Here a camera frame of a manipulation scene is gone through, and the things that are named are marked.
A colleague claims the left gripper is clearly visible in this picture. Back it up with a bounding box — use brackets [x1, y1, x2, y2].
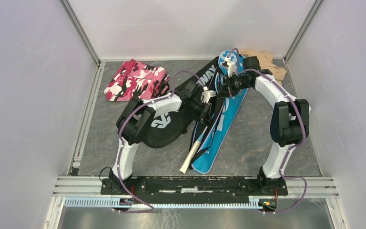
[187, 98, 213, 128]

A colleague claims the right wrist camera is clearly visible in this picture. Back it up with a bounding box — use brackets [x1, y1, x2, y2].
[222, 57, 237, 77]

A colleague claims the black Crossway racket cover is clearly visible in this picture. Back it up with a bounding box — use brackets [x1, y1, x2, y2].
[142, 57, 220, 148]

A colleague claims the blue frame badminton racket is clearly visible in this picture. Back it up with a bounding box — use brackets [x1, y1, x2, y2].
[179, 127, 207, 174]

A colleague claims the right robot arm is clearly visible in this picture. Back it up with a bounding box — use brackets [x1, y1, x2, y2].
[217, 56, 310, 195]

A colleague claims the pink camouflage cloth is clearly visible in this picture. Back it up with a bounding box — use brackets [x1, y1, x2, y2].
[103, 59, 170, 102]

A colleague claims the beige cloth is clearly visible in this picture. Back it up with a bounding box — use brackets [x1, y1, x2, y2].
[239, 49, 287, 85]

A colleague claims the blue Sport racket cover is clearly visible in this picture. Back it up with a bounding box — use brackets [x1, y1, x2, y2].
[189, 48, 248, 174]

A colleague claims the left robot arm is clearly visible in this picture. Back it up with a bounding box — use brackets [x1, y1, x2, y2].
[109, 82, 217, 194]

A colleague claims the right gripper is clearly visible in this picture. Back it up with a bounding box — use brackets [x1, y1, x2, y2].
[217, 73, 250, 98]

